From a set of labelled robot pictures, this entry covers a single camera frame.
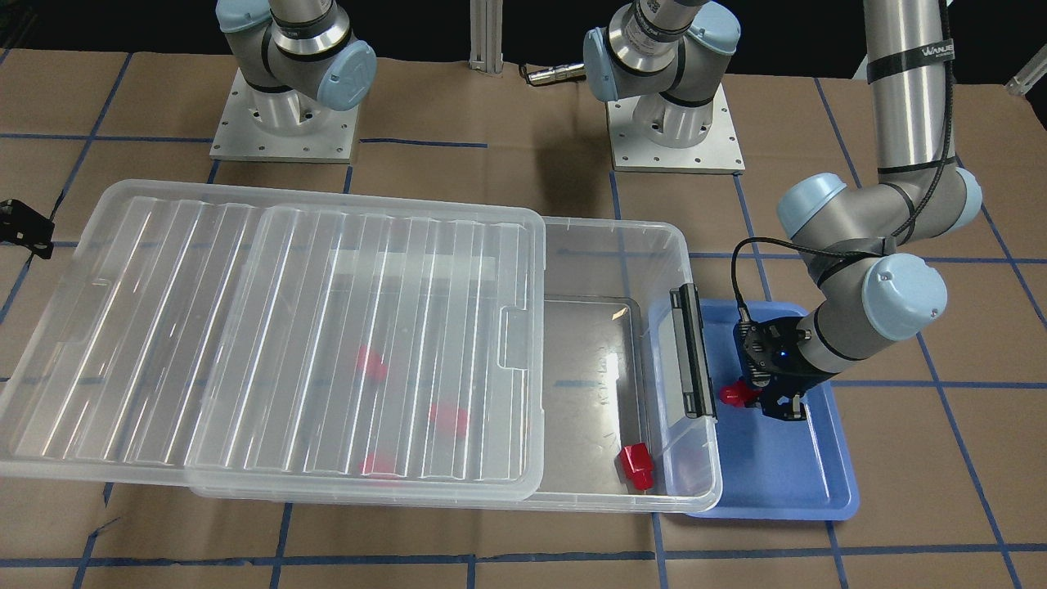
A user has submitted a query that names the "red block carried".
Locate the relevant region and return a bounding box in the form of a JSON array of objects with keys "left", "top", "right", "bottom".
[{"left": 717, "top": 378, "right": 762, "bottom": 407}]

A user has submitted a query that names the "blue plastic tray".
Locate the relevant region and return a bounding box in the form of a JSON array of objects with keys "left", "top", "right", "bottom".
[{"left": 650, "top": 299, "right": 861, "bottom": 520}]

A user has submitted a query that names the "red block under lid front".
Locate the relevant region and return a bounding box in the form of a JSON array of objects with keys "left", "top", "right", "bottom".
[{"left": 359, "top": 452, "right": 402, "bottom": 480}]

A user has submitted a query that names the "black box latch handle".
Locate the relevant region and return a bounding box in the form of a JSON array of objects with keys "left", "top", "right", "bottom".
[{"left": 670, "top": 284, "right": 717, "bottom": 420}]

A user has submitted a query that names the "red block under lid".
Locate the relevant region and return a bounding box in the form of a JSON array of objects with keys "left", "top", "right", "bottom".
[
  {"left": 359, "top": 452, "right": 402, "bottom": 480},
  {"left": 429, "top": 402, "right": 470, "bottom": 439},
  {"left": 354, "top": 346, "right": 389, "bottom": 383}
]

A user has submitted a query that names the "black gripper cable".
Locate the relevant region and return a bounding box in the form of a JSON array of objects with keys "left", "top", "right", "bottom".
[{"left": 730, "top": 0, "right": 958, "bottom": 324}]

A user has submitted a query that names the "clear plastic storage box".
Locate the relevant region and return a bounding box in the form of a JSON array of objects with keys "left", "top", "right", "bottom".
[{"left": 186, "top": 209, "right": 721, "bottom": 511}]

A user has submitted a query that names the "red block under lid middle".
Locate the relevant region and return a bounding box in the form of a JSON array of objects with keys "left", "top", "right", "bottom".
[{"left": 429, "top": 402, "right": 470, "bottom": 439}]

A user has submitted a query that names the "red block near box wall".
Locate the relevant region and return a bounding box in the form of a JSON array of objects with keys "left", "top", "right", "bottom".
[{"left": 618, "top": 443, "right": 654, "bottom": 491}]

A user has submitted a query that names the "clear plastic box lid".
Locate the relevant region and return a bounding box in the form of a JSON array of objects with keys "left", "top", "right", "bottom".
[{"left": 2, "top": 180, "right": 545, "bottom": 506}]

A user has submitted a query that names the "aluminium frame profile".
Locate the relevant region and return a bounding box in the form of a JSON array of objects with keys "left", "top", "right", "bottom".
[{"left": 468, "top": 0, "right": 505, "bottom": 77}]

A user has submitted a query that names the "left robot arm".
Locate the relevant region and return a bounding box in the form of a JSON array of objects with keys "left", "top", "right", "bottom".
[{"left": 582, "top": 1, "right": 982, "bottom": 421}]

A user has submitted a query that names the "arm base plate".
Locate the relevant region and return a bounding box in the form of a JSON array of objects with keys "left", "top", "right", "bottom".
[
  {"left": 606, "top": 86, "right": 745, "bottom": 174},
  {"left": 209, "top": 70, "right": 362, "bottom": 164}
]

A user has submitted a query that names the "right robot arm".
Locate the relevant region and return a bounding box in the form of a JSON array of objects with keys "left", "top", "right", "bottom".
[{"left": 214, "top": 1, "right": 377, "bottom": 111}]

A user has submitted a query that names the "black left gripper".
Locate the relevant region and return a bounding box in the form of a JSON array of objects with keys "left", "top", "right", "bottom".
[{"left": 735, "top": 317, "right": 834, "bottom": 421}]

